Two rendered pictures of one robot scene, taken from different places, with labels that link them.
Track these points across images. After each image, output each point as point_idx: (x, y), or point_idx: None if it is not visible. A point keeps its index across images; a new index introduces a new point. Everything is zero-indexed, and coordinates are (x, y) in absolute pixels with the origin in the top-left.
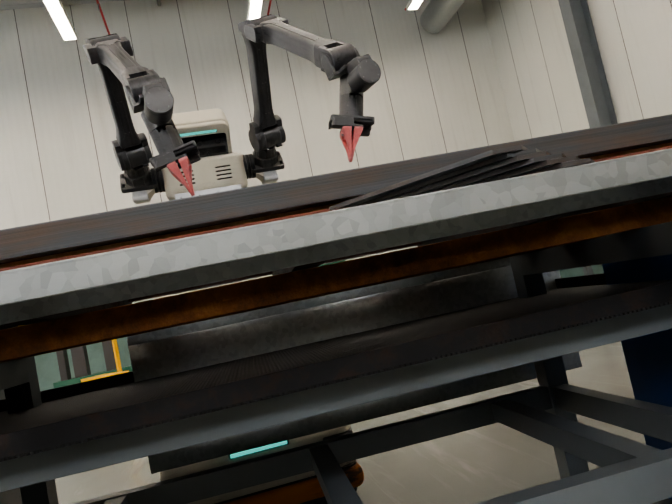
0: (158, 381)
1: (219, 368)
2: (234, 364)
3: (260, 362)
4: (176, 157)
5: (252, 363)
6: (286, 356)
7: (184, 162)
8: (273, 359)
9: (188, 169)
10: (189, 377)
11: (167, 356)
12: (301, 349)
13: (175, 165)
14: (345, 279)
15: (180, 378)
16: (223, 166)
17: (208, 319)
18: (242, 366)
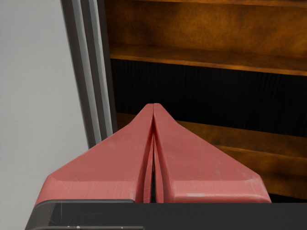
0: (291, 130)
1: (214, 113)
2: (196, 118)
3: (167, 67)
4: (140, 224)
5: (176, 78)
6: (136, 66)
7: (95, 166)
8: (151, 67)
9: (103, 141)
10: (255, 88)
11: (271, 200)
12: (119, 109)
13: (184, 169)
14: None
15: (265, 102)
16: None
17: (213, 125)
18: (189, 70)
